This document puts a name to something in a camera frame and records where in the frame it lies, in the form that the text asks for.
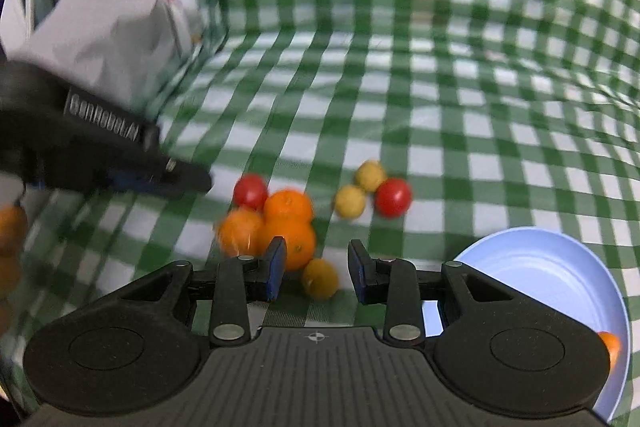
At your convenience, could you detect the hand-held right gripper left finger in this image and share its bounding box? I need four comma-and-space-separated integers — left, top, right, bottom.
117, 236, 288, 349

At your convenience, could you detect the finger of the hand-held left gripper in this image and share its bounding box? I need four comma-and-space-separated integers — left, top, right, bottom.
102, 166, 171, 194
146, 149, 214, 196

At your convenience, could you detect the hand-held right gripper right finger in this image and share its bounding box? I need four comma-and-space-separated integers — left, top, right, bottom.
347, 238, 521, 348

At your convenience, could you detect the orange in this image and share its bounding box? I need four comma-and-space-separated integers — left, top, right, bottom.
597, 331, 622, 370
257, 219, 317, 272
263, 189, 314, 225
216, 207, 265, 256

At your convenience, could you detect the yellow-green round fruit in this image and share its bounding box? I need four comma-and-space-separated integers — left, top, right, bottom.
333, 184, 367, 220
354, 160, 387, 192
301, 258, 340, 299

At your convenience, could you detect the red tomato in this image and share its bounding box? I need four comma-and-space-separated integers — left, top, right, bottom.
375, 178, 414, 218
233, 173, 270, 211

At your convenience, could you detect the light blue plate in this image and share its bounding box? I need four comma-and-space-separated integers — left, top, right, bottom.
452, 227, 632, 423

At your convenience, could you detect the orange blurry object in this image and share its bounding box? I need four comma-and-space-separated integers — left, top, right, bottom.
0, 204, 29, 303

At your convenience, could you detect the white paper bag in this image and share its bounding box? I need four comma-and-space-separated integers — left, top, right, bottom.
10, 0, 206, 112

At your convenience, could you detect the green white checked cloth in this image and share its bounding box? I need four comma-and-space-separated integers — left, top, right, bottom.
10, 0, 640, 427

